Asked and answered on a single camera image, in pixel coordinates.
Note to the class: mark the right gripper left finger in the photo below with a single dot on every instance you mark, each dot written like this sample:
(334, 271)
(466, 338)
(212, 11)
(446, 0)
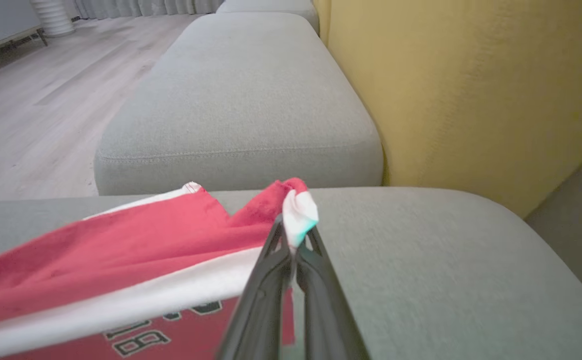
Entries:
(266, 310)

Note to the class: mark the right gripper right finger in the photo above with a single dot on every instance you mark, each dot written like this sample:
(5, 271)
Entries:
(328, 320)

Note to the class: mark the red and white shorts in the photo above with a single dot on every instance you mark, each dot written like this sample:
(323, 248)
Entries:
(121, 260)

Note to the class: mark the large grey sofa seat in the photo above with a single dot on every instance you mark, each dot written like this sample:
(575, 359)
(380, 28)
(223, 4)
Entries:
(445, 280)

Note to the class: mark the grey sofa seat cushion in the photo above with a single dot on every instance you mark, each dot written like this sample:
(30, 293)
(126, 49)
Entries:
(241, 100)

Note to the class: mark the yellow sofa backrest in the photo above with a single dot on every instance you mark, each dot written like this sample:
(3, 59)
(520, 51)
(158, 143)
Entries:
(470, 90)

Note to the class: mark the small grey sofa cushion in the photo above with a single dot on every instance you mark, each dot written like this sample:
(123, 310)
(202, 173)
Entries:
(271, 6)

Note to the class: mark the grey curtain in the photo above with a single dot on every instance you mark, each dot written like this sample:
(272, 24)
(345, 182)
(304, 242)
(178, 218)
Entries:
(146, 7)

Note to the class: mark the white ribbed vase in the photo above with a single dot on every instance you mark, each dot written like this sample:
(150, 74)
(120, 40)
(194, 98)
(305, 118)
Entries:
(53, 17)

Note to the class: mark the light grey cabinet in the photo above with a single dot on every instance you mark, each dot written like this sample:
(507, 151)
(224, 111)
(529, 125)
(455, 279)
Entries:
(1, 22)

